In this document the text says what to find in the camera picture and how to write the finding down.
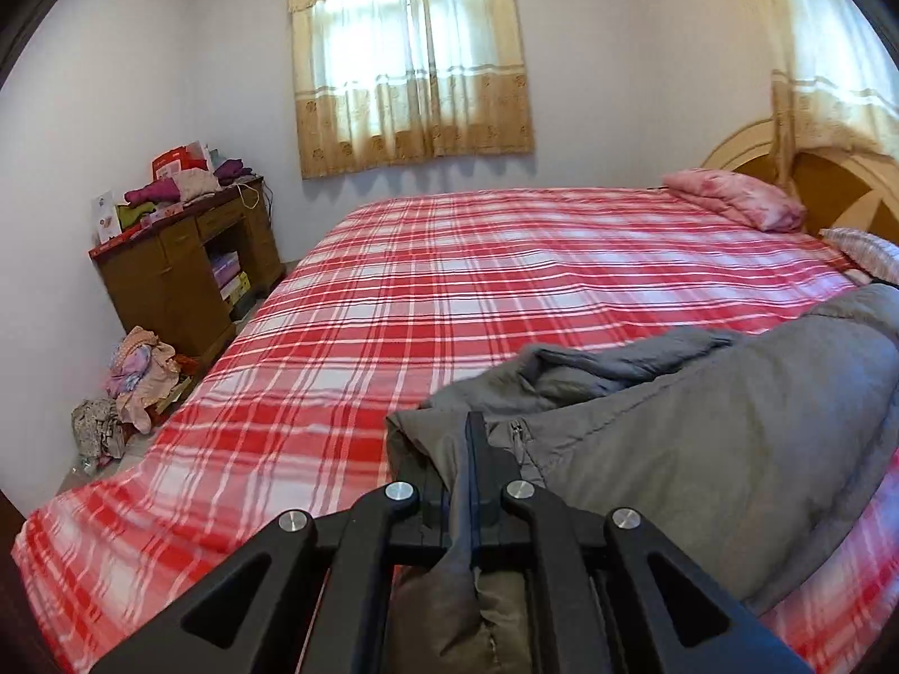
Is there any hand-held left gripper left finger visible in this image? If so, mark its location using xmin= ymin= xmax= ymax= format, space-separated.
xmin=90 ymin=411 xmax=480 ymax=674

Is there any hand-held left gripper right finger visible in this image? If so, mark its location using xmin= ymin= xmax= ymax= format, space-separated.
xmin=478 ymin=411 xmax=816 ymax=674

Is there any grey puffer jacket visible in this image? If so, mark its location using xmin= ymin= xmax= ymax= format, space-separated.
xmin=383 ymin=281 xmax=899 ymax=674

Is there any pile of pink clothes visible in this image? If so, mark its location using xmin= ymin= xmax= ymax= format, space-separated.
xmin=105 ymin=326 xmax=201 ymax=435

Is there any bed with red plaid sheet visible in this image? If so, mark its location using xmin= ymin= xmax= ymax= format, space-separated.
xmin=10 ymin=186 xmax=899 ymax=674

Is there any purple box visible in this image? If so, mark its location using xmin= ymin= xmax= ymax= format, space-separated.
xmin=211 ymin=251 xmax=243 ymax=289

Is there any floral grey cloth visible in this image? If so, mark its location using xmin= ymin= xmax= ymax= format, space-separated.
xmin=70 ymin=399 xmax=128 ymax=461

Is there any brown wooden desk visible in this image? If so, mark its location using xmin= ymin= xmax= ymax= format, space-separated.
xmin=88 ymin=175 xmax=285 ymax=366

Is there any pink floral pillow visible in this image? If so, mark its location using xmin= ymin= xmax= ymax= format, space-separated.
xmin=661 ymin=168 xmax=807 ymax=233

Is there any pale pink folded cloth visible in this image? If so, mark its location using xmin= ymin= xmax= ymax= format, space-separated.
xmin=172 ymin=168 xmax=220 ymax=199

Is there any green cloth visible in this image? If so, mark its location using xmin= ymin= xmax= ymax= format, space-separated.
xmin=116 ymin=202 xmax=159 ymax=231

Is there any beige window curtain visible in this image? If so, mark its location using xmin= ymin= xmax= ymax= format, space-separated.
xmin=288 ymin=0 xmax=536 ymax=180

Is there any magenta folded cloth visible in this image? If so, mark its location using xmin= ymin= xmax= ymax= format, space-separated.
xmin=122 ymin=179 xmax=180 ymax=206

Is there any white printed card box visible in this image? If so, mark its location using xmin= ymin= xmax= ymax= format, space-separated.
xmin=90 ymin=189 xmax=119 ymax=245

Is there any red box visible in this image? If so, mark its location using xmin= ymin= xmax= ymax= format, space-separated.
xmin=149 ymin=142 xmax=210 ymax=180

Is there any striped pillow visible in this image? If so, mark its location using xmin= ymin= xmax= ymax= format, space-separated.
xmin=818 ymin=226 xmax=899 ymax=285

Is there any wooden headboard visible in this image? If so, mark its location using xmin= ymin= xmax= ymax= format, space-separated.
xmin=702 ymin=119 xmax=899 ymax=261

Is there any beige side curtain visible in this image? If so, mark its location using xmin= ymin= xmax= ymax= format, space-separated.
xmin=737 ymin=0 xmax=899 ymax=187

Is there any white cable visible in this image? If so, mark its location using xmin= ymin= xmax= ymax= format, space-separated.
xmin=235 ymin=183 xmax=275 ymax=215

